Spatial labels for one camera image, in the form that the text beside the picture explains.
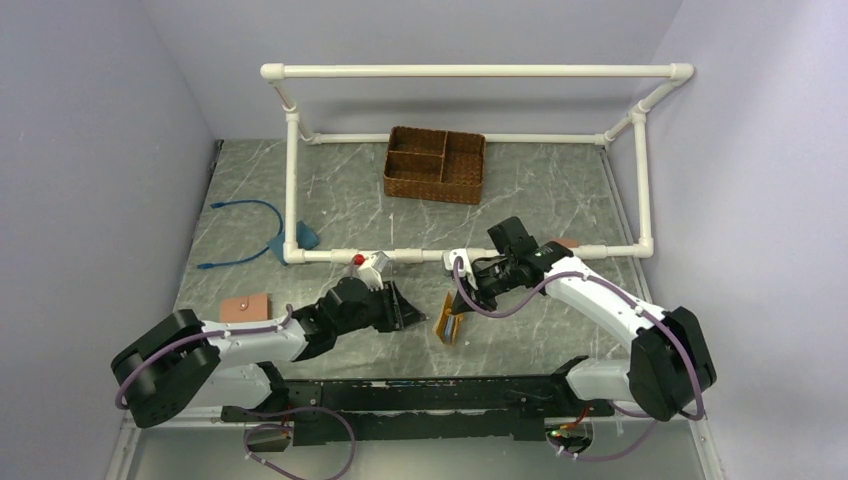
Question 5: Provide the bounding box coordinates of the blue credit cards stack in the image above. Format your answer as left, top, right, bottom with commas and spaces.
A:
442, 315, 463, 345

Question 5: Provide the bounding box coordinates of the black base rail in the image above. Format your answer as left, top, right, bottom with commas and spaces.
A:
221, 375, 613, 446

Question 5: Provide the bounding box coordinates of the teal blue pouch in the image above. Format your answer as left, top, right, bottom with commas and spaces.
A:
266, 221, 320, 265

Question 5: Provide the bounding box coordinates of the orange card holder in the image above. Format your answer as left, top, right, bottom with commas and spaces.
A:
433, 293, 464, 346

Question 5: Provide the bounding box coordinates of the brown woven wicker basket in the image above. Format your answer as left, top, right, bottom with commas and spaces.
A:
383, 126, 486, 205

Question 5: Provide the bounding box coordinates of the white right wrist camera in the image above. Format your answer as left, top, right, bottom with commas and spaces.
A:
442, 248, 498, 283

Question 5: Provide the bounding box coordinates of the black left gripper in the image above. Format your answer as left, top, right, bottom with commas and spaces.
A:
335, 280, 426, 336

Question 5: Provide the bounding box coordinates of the white PVC pipe frame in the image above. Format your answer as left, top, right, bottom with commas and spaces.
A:
260, 63, 695, 264

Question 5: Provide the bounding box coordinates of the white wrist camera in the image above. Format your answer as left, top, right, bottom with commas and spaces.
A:
355, 251, 390, 290
442, 248, 498, 283

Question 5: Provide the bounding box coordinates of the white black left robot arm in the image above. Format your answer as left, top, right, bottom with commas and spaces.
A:
110, 277, 426, 428

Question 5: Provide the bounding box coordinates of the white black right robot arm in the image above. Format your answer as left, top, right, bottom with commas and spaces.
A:
443, 239, 716, 421

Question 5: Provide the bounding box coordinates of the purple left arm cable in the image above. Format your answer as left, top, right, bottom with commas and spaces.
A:
114, 303, 296, 410

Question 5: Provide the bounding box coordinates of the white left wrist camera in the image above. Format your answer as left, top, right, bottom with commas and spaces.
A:
355, 251, 390, 290

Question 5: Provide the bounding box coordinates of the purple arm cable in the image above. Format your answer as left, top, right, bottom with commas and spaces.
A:
451, 256, 708, 423
114, 303, 296, 410

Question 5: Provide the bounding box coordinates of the aluminium extrusion frame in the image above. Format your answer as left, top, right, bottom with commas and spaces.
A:
106, 408, 727, 479

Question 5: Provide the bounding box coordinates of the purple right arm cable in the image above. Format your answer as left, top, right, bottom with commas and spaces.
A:
451, 256, 708, 423

